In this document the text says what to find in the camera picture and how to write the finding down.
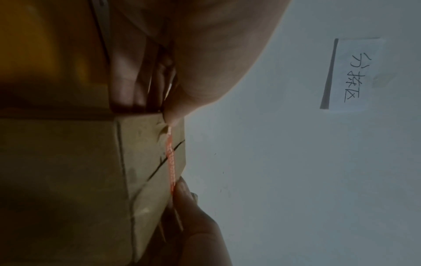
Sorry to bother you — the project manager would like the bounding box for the white handwritten paper label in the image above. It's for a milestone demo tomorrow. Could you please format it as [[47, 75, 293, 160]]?
[[319, 37, 387, 113]]

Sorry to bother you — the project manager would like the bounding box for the orange tear strip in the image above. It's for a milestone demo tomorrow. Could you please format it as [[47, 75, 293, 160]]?
[[164, 126, 178, 196]]

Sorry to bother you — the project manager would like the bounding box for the person's right hand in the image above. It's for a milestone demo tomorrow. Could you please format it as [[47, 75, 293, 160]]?
[[160, 177, 235, 266]]

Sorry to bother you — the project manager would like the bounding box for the yellow container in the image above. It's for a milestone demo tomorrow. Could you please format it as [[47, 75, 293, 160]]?
[[0, 0, 112, 90]]

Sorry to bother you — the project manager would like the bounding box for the brown cardboard box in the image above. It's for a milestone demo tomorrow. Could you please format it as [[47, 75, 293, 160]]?
[[0, 110, 189, 266]]

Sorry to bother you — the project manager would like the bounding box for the person's left hand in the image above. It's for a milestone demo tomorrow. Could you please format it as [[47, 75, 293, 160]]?
[[108, 0, 294, 128]]

